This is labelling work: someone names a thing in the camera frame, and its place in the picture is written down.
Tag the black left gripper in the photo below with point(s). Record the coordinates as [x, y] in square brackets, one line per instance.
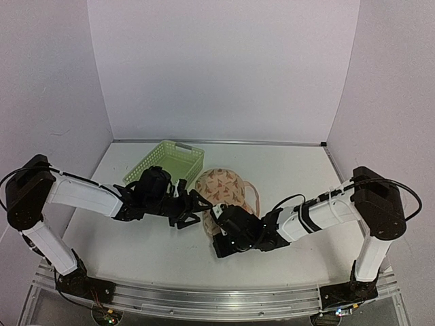
[185, 206]

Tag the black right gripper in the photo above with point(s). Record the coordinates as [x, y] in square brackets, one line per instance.
[223, 250]

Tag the floral mesh laundry bag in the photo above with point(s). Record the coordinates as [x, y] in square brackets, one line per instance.
[223, 186]

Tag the green plastic basket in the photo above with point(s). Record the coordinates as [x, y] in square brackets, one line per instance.
[179, 160]

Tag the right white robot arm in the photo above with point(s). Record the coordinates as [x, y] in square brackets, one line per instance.
[383, 205]

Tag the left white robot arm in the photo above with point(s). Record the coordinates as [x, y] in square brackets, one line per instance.
[29, 188]

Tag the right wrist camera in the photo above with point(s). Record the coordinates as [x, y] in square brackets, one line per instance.
[217, 210]

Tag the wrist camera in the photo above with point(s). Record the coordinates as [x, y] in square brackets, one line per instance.
[180, 189]
[217, 210]

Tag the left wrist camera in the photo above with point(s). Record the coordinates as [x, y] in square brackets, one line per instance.
[180, 189]

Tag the aluminium front rail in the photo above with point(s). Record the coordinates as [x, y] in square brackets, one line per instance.
[202, 304]

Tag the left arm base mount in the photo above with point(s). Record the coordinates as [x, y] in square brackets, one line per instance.
[79, 284]

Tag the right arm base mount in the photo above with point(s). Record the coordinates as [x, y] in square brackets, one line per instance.
[344, 295]

